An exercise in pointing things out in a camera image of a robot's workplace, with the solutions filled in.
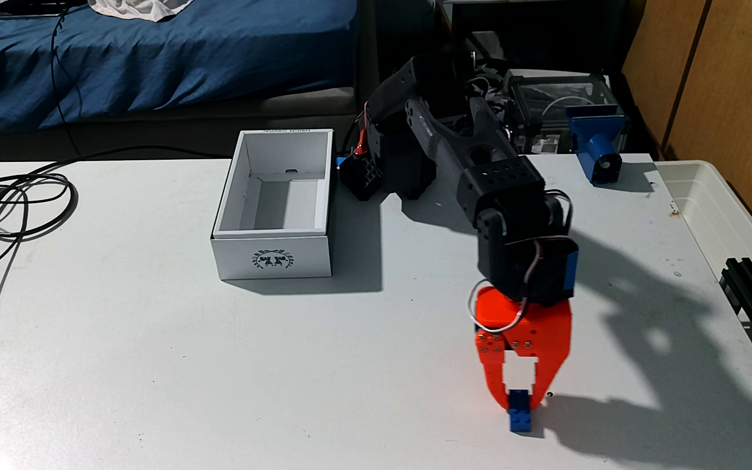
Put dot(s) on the blue toy brick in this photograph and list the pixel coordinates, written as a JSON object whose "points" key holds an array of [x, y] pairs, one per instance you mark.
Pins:
{"points": [[519, 412]]}

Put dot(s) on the white cardboard box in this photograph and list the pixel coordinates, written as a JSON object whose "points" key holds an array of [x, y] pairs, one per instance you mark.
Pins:
{"points": [[275, 254]]}

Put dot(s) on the black table clamp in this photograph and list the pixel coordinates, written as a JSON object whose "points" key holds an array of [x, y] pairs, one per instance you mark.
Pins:
{"points": [[361, 175]]}

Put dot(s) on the clear plastic case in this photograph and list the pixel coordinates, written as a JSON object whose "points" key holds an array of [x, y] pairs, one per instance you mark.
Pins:
{"points": [[559, 98]]}

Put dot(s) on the white plastic bin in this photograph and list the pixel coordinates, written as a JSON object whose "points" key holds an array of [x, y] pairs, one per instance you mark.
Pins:
{"points": [[722, 209]]}

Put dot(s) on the wooden cabinet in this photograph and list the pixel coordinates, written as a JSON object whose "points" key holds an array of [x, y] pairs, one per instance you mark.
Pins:
{"points": [[715, 78]]}

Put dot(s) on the blue bed blanket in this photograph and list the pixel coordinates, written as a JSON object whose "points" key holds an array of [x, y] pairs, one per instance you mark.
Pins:
{"points": [[154, 59]]}

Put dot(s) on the white cloth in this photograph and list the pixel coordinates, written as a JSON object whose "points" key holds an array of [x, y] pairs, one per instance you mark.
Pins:
{"points": [[138, 6]]}

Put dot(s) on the blue printed mount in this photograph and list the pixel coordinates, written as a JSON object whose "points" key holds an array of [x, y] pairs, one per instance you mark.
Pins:
{"points": [[595, 140]]}

